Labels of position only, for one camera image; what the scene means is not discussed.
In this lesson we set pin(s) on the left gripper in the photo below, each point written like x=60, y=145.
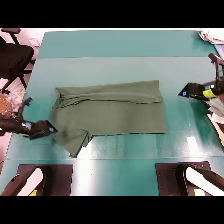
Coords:
x=42, y=129

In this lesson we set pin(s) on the green T-shirt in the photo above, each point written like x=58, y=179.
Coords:
x=110, y=113

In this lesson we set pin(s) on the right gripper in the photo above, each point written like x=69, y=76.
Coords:
x=193, y=91

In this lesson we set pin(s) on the black office chair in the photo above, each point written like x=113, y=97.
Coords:
x=15, y=58

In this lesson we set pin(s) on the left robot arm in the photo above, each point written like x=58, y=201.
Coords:
x=11, y=124

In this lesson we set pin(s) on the heap of clothes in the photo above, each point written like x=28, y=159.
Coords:
x=213, y=36

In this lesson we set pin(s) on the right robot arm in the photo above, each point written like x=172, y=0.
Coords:
x=203, y=180

